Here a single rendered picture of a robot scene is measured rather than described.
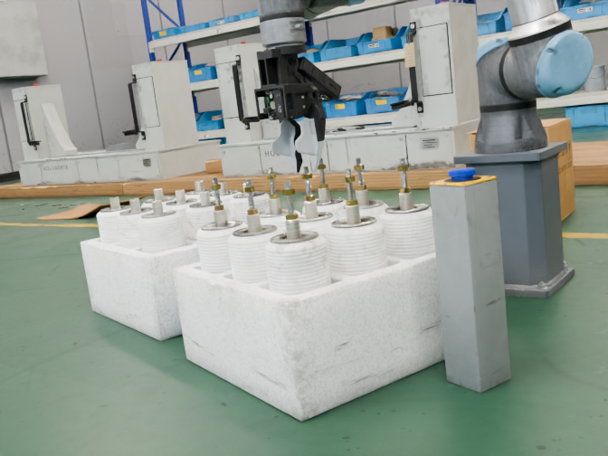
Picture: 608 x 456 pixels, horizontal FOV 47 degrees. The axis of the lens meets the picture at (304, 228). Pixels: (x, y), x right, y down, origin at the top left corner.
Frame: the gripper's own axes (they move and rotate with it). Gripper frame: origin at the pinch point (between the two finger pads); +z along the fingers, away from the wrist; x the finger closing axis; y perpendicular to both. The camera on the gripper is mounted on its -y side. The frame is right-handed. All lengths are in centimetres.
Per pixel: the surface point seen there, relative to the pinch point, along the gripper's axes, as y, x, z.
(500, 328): -1.9, 33.8, 26.0
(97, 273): 7, -67, 24
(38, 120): -156, -417, -20
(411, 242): -4.8, 16.9, 14.4
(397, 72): -770, -529, -34
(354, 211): 3.7, 12.5, 7.4
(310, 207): 1.4, 0.8, 7.5
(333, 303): 15.8, 16.8, 18.7
